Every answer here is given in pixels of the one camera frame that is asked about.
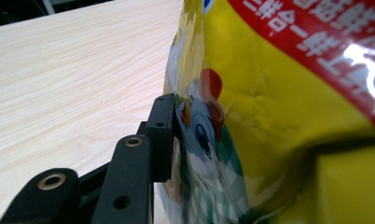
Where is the yellow spouted pouch green cap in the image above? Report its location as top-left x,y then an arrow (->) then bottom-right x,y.
157,0 -> 375,224

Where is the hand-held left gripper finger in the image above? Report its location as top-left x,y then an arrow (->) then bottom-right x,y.
145,92 -> 177,184

